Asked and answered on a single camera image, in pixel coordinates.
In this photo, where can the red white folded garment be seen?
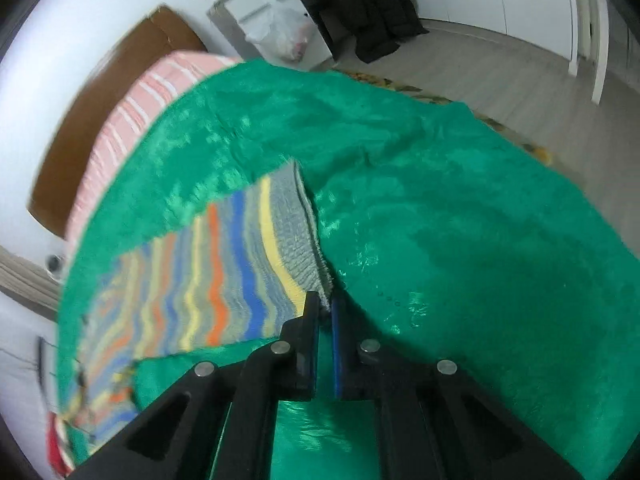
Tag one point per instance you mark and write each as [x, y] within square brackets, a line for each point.
[59, 451]

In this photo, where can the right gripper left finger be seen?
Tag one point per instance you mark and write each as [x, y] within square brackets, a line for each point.
[217, 422]

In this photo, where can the white chair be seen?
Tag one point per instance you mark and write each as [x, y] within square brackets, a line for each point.
[593, 36]

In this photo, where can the small white fan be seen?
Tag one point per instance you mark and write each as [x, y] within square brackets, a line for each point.
[55, 265]

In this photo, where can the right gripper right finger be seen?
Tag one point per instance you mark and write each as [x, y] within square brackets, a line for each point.
[433, 421]

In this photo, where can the green patterned bedspread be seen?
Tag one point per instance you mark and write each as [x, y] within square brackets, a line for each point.
[455, 243]

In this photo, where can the white plastic bag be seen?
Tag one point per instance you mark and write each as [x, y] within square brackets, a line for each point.
[283, 32]

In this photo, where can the pink striped bed sheet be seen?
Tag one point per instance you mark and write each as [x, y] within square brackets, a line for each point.
[129, 121]

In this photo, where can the brown wooden headboard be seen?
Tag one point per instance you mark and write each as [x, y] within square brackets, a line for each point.
[58, 179]

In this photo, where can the white desk cabinet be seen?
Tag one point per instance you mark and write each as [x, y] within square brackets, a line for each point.
[232, 17]

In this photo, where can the black clothes pile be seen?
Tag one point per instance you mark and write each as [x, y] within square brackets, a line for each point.
[379, 26]

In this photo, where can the multicolour striped knit sweater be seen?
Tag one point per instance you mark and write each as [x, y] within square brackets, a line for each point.
[237, 272]

